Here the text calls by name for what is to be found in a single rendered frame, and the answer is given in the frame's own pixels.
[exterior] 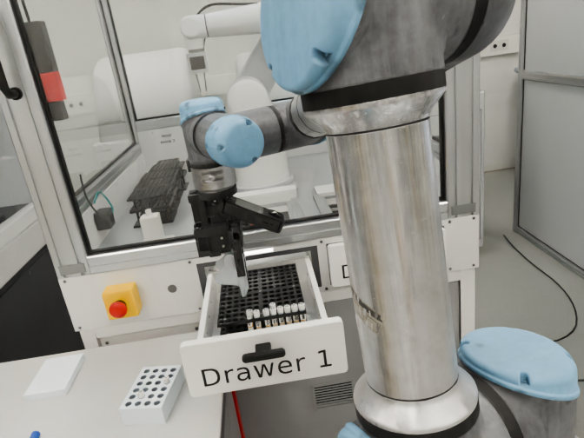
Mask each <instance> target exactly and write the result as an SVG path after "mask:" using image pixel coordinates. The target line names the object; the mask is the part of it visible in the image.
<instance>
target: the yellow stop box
mask: <svg viewBox="0 0 584 438"><path fill-rule="evenodd" d="M102 298H103V302H104V305H105V308H106V311H107V314H108V317H109V319H110V320H115V319H121V318H115V317H113V316H112V315H111V314H110V312H109V307H110V305H111V303H113V302H123V303H124V304H125V305H126V306H127V309H128V311H127V313H126V315H125V316H124V317H122V318H127V317H132V316H138V315H139V314H140V311H141V309H142V306H143V305H142V303H141V299H140V295H139V293H138V289H137V286H136V282H127V283H122V284H116V285H110V286H107V287H106V288H105V290H104V291H103V293H102Z"/></svg>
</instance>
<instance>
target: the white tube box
mask: <svg viewBox="0 0 584 438"><path fill-rule="evenodd" d="M166 375H167V376H168V377H169V380H170V383H169V384H166V385H165V384H164V383H163V377H164V376H166ZM184 380H185V378H184V374H183V368H182V365H173V366H155V367H143V369H142V370H141V372H140V374H139V376H138V377H137V378H136V380H135V382H134V384H133V386H132V387H131V389H130V391H129V393H128V394H127V396H126V397H125V399H124V401H123V403H122V405H121V407H120V408H119V409H118V410H119V413H120V416H121V418H122V421H123V425H142V424H165V423H166V421H167V420H168V418H169V414H170V412H171V410H172V408H173V406H174V404H175V402H176V398H177V396H178V395H179V392H180V390H181V388H182V385H183V383H184ZM141 389H142V390H143V392H144V396H145V397H144V398H142V399H139V398H138V395H137V391H139V390H141Z"/></svg>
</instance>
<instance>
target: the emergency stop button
mask: <svg viewBox="0 0 584 438"><path fill-rule="evenodd" d="M127 311H128V309H127V306H126V305H125V304H124V303H123V302H113V303H111V305H110V306H109V313H110V314H111V315H112V316H113V317H115V318H122V317H124V316H125V315H126V313H127Z"/></svg>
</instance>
